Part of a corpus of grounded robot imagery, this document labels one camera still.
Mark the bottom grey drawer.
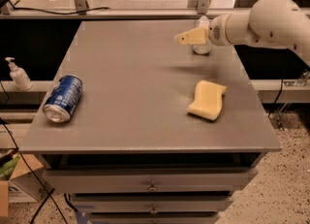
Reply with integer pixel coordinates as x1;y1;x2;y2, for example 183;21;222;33
89;213;219;224

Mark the green packet in box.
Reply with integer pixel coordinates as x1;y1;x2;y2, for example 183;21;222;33
0;156;19;180

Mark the top grey drawer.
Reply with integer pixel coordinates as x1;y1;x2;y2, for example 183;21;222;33
44;168;258;194

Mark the middle grey drawer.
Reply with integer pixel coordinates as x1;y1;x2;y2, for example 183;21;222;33
72;193;233;213

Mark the grey drawer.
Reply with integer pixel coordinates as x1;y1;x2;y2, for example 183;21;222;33
72;193;233;213
89;213;219;224
44;168;258;194

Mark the grey drawer cabinet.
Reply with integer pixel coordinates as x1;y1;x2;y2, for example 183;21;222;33
19;18;283;224

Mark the yellow sponge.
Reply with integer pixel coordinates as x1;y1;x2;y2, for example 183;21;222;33
187;80;227;121

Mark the clear plastic bottle blue label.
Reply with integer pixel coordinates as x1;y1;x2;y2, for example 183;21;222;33
193;16;212;54

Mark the cardboard box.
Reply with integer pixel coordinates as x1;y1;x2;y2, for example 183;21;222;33
0;154;51;217

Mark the white pump dispenser bottle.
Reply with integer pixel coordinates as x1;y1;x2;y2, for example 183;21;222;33
5;57;32;91

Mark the black cable on rail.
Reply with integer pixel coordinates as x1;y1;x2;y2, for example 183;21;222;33
13;5;111;16

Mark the blue pepsi can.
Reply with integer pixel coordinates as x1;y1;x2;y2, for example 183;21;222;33
43;75;83;123

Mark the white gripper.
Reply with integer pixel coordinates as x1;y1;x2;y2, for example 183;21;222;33
174;15;231;46

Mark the black cable on floor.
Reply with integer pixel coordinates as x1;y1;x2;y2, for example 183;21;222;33
0;117;69;224

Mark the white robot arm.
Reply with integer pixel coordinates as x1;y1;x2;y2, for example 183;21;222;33
174;0;310;66

